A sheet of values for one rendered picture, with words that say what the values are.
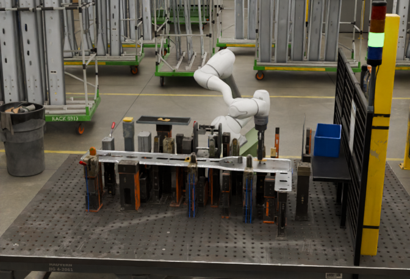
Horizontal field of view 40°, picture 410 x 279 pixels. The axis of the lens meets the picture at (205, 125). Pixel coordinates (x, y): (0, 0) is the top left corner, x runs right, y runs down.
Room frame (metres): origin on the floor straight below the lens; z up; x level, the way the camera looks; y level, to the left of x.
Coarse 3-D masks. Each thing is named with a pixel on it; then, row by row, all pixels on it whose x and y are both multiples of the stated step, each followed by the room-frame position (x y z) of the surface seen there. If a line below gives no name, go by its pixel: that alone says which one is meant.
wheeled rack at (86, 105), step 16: (80, 0) 6.96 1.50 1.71; (80, 16) 6.95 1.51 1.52; (96, 48) 7.87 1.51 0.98; (96, 64) 7.87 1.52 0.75; (80, 80) 7.83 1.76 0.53; (96, 80) 7.80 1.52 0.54; (80, 96) 7.90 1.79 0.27; (96, 96) 7.86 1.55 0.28; (48, 112) 7.03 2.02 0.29; (64, 112) 7.02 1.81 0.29; (80, 112) 7.04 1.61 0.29; (80, 128) 6.96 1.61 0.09
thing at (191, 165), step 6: (192, 168) 3.22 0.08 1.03; (192, 174) 3.22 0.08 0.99; (192, 180) 3.22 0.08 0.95; (192, 186) 3.23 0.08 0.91; (192, 192) 3.23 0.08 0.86; (192, 198) 3.24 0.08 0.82; (192, 204) 3.23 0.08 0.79; (192, 210) 3.23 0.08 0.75; (198, 210) 3.30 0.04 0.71; (192, 216) 3.22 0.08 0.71; (198, 216) 3.23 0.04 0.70
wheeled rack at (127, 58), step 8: (136, 16) 10.54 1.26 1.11; (136, 24) 10.54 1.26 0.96; (136, 32) 10.54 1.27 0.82; (136, 40) 10.54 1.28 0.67; (136, 48) 10.54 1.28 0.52; (80, 56) 10.87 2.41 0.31; (88, 56) 10.87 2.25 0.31; (104, 56) 10.68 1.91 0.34; (112, 56) 10.87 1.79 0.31; (120, 56) 10.85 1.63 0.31; (128, 56) 10.85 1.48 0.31; (136, 56) 10.54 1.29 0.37; (64, 64) 10.53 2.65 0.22; (72, 64) 10.53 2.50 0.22; (80, 64) 10.53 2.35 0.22; (88, 64) 10.53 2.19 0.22; (104, 64) 10.52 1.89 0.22; (112, 64) 10.53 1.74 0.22; (120, 64) 10.53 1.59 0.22; (128, 64) 10.52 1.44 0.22; (136, 64) 10.52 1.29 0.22; (136, 72) 10.67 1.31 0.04
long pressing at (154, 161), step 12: (84, 156) 3.51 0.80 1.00; (108, 156) 3.51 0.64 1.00; (132, 156) 3.52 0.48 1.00; (144, 156) 3.51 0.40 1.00; (156, 156) 3.51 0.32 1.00; (168, 156) 3.51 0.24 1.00; (180, 156) 3.51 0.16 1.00; (228, 156) 3.50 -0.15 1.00; (228, 168) 3.30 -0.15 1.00; (240, 168) 3.29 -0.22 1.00; (264, 168) 3.29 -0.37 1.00; (276, 168) 3.29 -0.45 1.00; (288, 168) 3.29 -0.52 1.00
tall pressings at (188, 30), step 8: (176, 0) 10.85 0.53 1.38; (184, 0) 10.32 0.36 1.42; (176, 8) 10.83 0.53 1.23; (184, 8) 10.29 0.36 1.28; (200, 8) 11.13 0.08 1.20; (200, 16) 10.99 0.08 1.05; (200, 24) 10.82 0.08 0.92; (176, 32) 10.46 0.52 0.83; (200, 32) 10.82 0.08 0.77; (176, 40) 10.34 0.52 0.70; (200, 40) 10.80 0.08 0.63; (176, 48) 10.33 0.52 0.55; (192, 48) 11.03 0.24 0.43; (176, 56) 10.33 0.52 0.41
